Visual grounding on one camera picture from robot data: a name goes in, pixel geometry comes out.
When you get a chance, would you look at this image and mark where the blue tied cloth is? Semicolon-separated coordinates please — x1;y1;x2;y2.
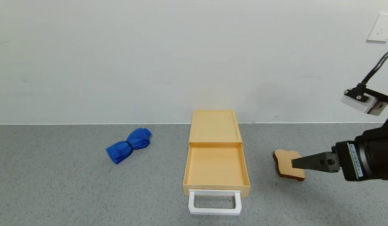
106;127;152;164

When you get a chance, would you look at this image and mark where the yellow drawer with white handle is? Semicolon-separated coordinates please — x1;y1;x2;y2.
183;142;251;216

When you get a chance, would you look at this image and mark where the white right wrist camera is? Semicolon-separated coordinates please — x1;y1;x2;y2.
340;89;388;116

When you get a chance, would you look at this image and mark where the toy toast slice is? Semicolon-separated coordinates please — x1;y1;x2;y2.
273;149;306;181

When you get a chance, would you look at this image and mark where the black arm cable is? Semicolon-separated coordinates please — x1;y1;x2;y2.
360;48;388;89

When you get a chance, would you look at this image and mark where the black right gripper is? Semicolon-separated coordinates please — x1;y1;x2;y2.
291;136;388;182

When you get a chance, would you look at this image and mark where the white wall socket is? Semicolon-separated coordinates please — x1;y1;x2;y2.
366;13;388;42

